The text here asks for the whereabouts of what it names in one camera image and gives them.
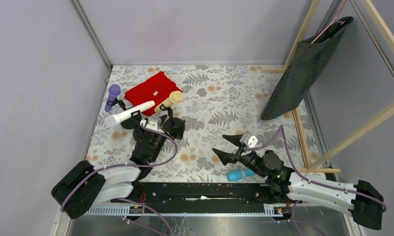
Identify floral table mat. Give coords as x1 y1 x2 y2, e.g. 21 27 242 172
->
79 64 321 184

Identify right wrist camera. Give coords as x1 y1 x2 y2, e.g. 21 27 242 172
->
239 133 258 149

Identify cream yellow microphone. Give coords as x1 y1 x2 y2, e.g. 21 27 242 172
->
154 90 184 113

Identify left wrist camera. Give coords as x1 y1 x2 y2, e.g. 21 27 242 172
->
140 118 162 132

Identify purple microphone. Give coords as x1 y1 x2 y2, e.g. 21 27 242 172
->
105 84 121 112

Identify dark grey hanging cloth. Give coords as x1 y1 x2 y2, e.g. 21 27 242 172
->
260 16 354 120

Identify black mic stand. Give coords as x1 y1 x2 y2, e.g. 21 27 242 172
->
104 99 140 129
159 104 186 140
131 111 146 142

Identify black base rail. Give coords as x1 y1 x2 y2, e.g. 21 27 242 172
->
127 182 288 214

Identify red folded cloth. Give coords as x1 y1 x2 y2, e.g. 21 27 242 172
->
124 71 182 116

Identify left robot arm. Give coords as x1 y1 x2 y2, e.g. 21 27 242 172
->
51 115 186 219

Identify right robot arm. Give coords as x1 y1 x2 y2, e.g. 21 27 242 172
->
212 133 386 230

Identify wooden frame rack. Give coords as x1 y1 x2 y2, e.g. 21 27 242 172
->
261 0 394 173

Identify pink clothes hanger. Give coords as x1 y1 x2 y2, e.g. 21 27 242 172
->
311 0 347 44

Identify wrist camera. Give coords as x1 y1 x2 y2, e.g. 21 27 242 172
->
239 133 258 149
140 118 162 132

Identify white microphone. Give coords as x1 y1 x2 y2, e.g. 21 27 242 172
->
104 101 155 127

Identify teal blue microphone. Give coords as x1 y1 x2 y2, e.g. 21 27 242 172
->
226 169 256 181

